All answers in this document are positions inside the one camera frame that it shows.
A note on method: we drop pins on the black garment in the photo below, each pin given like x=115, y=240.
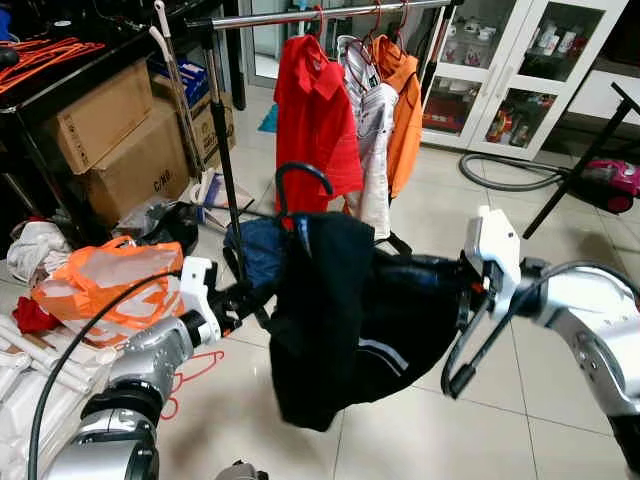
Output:
x=340, y=320

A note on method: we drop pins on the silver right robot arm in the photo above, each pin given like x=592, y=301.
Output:
x=580, y=300

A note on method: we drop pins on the red clothes hanger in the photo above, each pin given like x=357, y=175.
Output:
x=190, y=375

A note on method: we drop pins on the navy cloth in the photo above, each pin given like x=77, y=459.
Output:
x=255, y=255

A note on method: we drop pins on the black plastic bag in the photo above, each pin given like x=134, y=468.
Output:
x=175, y=228

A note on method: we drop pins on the orange plastic bag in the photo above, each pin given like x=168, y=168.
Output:
x=100, y=290

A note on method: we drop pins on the metal clothes rack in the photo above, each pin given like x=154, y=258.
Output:
x=224, y=150

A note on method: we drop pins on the large printed cardboard box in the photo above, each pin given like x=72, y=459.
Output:
x=140, y=170

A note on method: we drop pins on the small brown cardboard box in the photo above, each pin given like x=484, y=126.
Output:
x=212, y=125

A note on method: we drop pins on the red polo shirt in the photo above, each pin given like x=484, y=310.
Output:
x=315, y=120

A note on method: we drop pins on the white patterned shirt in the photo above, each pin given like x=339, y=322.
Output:
x=375, y=150

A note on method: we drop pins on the small red cloth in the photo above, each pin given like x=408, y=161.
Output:
x=35, y=315

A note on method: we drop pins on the pale grey cloth bundle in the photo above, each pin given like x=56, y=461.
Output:
x=35, y=250

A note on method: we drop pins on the blue box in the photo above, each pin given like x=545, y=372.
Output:
x=180, y=80

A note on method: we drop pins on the orange shirt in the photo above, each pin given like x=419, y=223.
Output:
x=405, y=110

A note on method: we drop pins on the plain brown cardboard box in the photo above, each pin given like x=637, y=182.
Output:
x=100, y=115

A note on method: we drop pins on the white long stick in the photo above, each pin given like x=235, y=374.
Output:
x=170, y=60

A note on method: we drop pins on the pink vacuum cleaner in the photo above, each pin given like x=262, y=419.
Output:
x=610, y=182

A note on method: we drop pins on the black table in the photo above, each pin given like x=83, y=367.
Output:
x=30, y=110

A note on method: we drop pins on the orange clothes hangers pile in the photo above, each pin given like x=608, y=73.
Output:
x=45, y=60

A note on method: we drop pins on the white glass door cabinet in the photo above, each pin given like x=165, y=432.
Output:
x=520, y=70

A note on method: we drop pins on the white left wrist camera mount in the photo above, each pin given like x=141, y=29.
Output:
x=195, y=290

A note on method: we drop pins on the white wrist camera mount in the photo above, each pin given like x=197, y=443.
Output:
x=195, y=290
x=495, y=245

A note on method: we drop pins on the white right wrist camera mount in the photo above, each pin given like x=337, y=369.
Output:
x=495, y=245

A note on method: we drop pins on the black folding table frame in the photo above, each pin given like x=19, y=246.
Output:
x=581, y=170

